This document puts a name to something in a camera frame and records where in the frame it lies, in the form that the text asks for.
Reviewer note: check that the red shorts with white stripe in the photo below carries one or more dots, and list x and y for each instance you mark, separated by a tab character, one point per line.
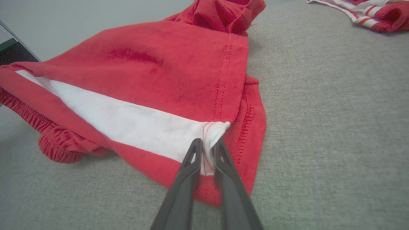
159	73

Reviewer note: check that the red and white jersey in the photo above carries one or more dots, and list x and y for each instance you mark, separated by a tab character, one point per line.
377	14

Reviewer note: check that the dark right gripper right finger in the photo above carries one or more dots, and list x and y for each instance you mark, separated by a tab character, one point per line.
235	198

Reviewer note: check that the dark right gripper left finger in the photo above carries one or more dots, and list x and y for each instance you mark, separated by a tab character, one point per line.
180	195

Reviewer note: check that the grey wall baseboard rail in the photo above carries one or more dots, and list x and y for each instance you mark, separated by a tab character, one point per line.
16	54

